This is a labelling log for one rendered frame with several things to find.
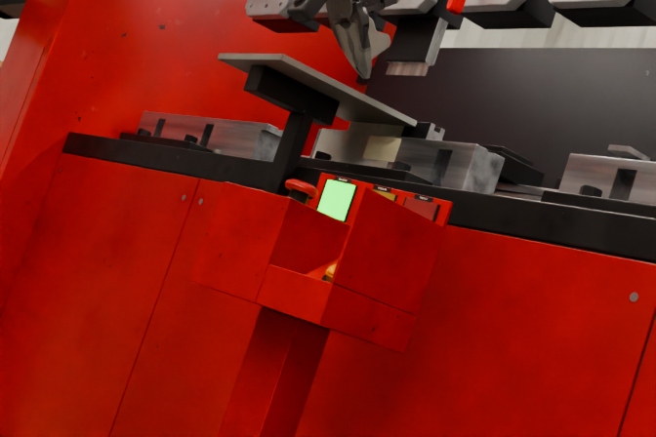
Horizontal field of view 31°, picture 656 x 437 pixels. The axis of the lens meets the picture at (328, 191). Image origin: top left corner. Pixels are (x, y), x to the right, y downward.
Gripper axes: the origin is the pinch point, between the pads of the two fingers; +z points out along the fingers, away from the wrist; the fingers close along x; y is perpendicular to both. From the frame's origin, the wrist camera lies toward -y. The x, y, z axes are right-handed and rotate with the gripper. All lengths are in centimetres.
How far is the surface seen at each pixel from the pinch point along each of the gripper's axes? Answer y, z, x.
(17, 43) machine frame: -20, -13, 106
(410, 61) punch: 11.0, 1.6, 2.7
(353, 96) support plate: -5.9, 2.0, -6.3
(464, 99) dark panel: 55, 22, 52
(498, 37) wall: 518, 121, 631
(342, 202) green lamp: -25.8, 8.9, -31.3
